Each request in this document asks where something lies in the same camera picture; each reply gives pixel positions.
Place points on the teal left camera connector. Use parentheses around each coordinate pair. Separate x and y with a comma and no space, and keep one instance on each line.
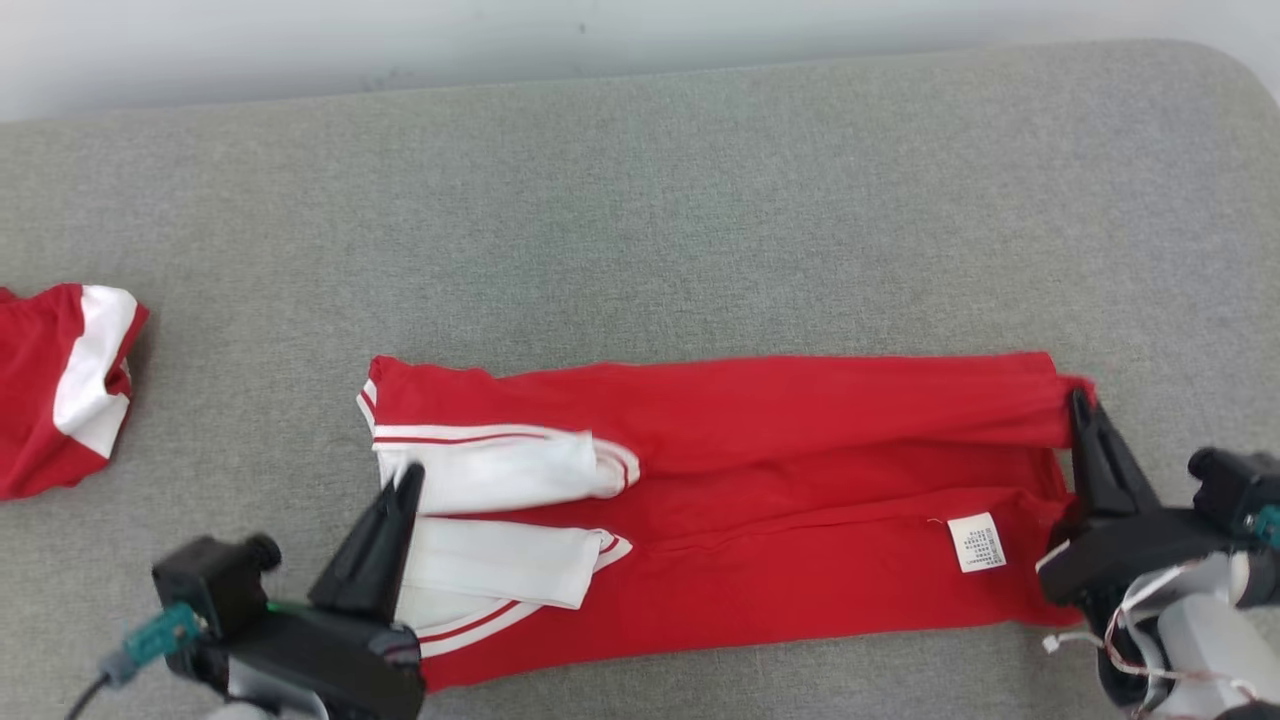
(155,640)

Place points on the grey fabric sofa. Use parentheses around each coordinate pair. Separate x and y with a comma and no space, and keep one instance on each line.
(640,200)

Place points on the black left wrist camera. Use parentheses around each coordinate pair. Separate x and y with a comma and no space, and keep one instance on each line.
(210,585)

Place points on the teal camera connector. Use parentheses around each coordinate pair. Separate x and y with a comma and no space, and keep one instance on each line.
(155,640)
(1270,525)

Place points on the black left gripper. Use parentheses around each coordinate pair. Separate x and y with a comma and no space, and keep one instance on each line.
(340,665)

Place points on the red shorts with white panels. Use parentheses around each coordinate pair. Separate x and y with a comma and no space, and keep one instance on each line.
(35,400)

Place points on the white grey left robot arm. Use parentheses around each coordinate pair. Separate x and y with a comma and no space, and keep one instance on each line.
(265,705)

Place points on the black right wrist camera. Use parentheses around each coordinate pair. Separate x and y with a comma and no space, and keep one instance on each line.
(1230,490)

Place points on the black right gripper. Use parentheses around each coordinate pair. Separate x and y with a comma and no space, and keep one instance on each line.
(1120,555)

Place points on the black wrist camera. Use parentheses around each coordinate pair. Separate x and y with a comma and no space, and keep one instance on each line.
(210,585)
(1230,490)

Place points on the red shirt with white sleeves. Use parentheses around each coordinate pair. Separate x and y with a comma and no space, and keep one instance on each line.
(780,500)

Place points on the teal right camera connector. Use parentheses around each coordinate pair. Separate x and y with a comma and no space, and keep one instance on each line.
(1270,525)

